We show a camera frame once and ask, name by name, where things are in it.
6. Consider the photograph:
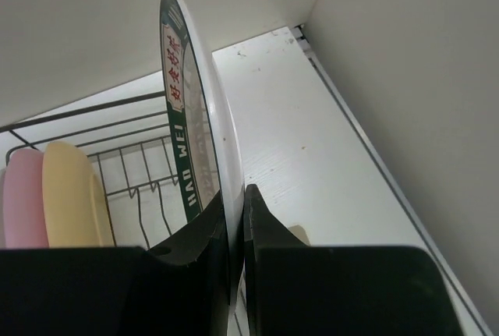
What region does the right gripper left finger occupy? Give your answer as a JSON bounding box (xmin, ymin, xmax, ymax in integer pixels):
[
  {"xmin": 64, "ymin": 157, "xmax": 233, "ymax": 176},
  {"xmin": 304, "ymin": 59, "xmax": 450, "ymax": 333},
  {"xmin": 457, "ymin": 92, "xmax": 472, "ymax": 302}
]
[{"xmin": 1, "ymin": 195, "xmax": 229, "ymax": 335}]

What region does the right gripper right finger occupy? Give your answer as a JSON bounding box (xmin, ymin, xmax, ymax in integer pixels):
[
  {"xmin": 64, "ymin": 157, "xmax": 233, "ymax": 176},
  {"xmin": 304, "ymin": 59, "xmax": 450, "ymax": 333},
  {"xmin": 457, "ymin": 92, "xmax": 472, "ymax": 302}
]
[{"xmin": 243, "ymin": 184, "xmax": 464, "ymax": 335}]

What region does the green rimmed lettered plate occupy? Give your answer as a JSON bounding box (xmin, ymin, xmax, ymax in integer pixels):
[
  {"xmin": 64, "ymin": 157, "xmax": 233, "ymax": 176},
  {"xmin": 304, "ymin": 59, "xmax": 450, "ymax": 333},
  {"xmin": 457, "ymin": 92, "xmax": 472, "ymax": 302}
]
[{"xmin": 159, "ymin": 0, "xmax": 244, "ymax": 309}]

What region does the tan plate beside pink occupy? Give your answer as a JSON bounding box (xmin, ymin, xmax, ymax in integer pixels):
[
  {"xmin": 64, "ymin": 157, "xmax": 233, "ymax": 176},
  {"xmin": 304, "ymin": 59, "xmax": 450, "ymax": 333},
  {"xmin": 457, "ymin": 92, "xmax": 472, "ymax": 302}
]
[{"xmin": 42, "ymin": 142, "xmax": 115, "ymax": 248}]

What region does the white patterned plate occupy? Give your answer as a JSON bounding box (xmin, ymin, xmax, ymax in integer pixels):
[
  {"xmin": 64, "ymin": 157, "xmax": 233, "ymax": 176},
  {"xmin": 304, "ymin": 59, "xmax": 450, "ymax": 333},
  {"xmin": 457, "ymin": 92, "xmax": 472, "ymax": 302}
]
[{"xmin": 0, "ymin": 168, "xmax": 5, "ymax": 249}]

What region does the wire dish rack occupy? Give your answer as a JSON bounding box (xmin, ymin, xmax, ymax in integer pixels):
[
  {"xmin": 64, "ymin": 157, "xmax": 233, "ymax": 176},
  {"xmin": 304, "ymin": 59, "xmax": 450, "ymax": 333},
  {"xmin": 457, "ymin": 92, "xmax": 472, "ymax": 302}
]
[{"xmin": 1, "ymin": 92, "xmax": 186, "ymax": 249}]

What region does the aluminium frame rail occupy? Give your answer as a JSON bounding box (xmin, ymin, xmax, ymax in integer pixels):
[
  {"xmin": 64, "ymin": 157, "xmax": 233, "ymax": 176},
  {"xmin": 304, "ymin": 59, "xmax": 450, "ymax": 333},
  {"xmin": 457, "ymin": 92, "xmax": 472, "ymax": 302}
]
[{"xmin": 292, "ymin": 26, "xmax": 494, "ymax": 336}]

